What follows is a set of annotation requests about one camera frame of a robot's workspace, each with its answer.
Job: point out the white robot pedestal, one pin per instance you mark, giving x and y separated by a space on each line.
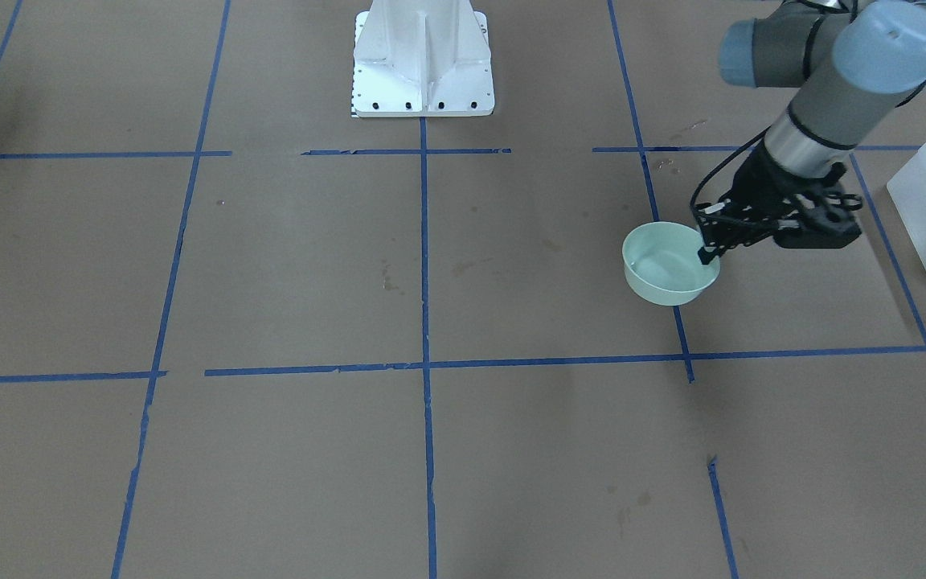
422 59

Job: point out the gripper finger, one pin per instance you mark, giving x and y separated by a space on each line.
722 227

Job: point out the green ceramic bowl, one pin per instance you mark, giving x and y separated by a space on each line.
661 263

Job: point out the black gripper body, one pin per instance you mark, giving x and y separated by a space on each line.
759 190

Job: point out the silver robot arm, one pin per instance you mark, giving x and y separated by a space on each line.
850 65

